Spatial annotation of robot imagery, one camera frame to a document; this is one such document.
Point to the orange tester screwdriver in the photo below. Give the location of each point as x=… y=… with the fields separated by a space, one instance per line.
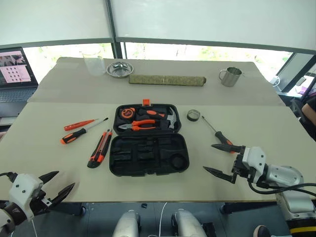
x=74 y=126

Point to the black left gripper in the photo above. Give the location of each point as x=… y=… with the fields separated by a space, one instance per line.
x=39 y=202

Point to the orange black tape measure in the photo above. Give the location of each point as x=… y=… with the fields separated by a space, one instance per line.
x=127 y=113

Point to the small black clip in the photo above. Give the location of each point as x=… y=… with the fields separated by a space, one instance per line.
x=144 y=205

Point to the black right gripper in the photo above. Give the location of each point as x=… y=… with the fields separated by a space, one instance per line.
x=240 y=168

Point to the open grey laptop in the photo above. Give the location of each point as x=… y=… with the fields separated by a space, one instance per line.
x=14 y=71

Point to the round steel bowl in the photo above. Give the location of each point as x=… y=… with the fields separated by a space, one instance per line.
x=120 y=69

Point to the white roller blind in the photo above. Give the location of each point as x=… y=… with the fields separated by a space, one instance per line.
x=49 y=19
x=212 y=22

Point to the orange black utility knife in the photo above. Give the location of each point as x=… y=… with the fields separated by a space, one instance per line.
x=100 y=150

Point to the slim black orange screwdriver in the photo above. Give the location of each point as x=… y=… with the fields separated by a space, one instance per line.
x=221 y=137

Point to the dark window frame post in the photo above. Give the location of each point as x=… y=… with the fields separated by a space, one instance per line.
x=114 y=24

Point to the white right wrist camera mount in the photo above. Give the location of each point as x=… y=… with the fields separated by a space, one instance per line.
x=255 y=160

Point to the stainless steel mug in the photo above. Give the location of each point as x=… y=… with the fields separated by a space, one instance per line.
x=229 y=77

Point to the rolled olive green mat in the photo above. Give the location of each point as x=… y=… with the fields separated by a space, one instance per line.
x=168 y=80

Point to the black table frame bar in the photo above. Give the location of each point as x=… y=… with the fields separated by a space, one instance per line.
x=247 y=207

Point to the seated person in black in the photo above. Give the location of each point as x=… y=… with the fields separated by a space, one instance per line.
x=309 y=111

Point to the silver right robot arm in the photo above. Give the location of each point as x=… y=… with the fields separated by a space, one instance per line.
x=288 y=176

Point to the black plastic tool case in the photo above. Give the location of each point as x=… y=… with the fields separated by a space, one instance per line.
x=148 y=158

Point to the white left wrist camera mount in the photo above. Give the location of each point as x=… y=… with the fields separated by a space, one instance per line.
x=23 y=187

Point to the thick black orange screwdriver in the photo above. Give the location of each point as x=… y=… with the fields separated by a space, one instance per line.
x=72 y=137

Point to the silver rounded robot leg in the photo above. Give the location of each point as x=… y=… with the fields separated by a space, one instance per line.
x=127 y=224
x=187 y=223

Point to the black electrical tape roll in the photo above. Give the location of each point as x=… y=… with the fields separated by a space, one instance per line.
x=193 y=115

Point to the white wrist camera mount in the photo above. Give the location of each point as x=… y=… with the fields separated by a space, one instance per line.
x=255 y=160
x=23 y=187

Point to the clear plastic beaker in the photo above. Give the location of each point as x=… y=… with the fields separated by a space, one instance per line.
x=94 y=65

